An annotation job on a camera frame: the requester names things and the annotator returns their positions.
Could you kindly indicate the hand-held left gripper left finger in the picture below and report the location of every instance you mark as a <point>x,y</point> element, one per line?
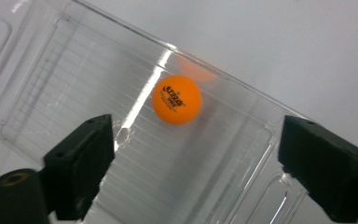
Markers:
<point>80,161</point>

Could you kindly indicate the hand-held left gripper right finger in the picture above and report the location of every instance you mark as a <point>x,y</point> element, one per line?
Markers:
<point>326,168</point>

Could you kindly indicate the clear plastic tray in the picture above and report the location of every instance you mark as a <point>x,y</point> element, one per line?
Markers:
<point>74,93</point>

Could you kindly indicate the orange ping-pong ball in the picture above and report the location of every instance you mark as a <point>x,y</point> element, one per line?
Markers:
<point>177,100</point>

